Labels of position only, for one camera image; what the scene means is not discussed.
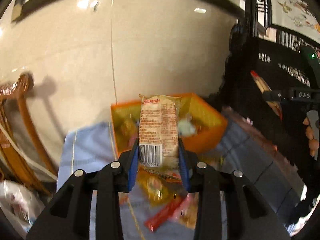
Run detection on clear biscuit roll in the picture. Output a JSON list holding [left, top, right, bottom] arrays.
[[138, 95, 182, 169]]

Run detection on person's right hand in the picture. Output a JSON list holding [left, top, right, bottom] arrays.
[[303, 118, 319, 157]]

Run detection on white plastic bag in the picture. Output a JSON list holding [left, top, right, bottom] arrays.
[[1, 180, 45, 239]]

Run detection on red-edged round cracker packet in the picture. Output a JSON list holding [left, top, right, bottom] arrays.
[[251, 70, 283, 120]]

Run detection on pink-edged cracker packet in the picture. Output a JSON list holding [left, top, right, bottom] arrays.
[[170, 193, 199, 230]]

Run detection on wooden chair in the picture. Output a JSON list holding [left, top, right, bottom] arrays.
[[1, 72, 57, 195]]

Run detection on red chocolate bar wrapper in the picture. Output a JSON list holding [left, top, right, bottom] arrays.
[[144, 196, 187, 232]]

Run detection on yellow pastry packet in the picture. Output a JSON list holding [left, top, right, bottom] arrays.
[[136, 166, 187, 206]]

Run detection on orange cardboard box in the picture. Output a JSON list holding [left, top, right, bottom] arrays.
[[110, 92, 229, 158]]

